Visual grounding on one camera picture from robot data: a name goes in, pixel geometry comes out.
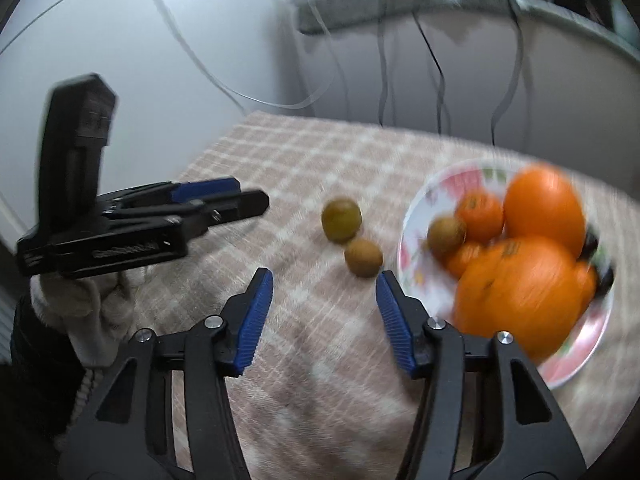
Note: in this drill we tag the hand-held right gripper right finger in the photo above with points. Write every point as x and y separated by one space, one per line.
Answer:
395 325

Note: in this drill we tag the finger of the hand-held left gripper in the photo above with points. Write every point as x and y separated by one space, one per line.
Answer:
205 189
235 206

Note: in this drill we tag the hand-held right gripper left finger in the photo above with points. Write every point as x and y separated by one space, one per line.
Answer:
255 320

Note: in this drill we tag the brown kiwi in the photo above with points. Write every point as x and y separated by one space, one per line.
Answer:
364 259
444 235

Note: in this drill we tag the white floral plate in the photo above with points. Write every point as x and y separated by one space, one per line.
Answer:
415 250

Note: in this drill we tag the large orange with stem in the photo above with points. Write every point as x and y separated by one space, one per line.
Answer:
515 295

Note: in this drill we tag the small mandarin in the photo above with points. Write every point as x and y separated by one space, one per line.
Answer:
462 259
481 215
586 285

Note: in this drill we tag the person's left forearm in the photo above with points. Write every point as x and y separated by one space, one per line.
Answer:
35 370

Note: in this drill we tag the person's left hand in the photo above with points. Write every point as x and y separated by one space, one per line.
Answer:
85 310

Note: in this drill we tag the plaid tablecloth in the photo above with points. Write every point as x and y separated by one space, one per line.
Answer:
300 160

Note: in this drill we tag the greenish kiwi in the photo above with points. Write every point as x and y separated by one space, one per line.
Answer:
341 220

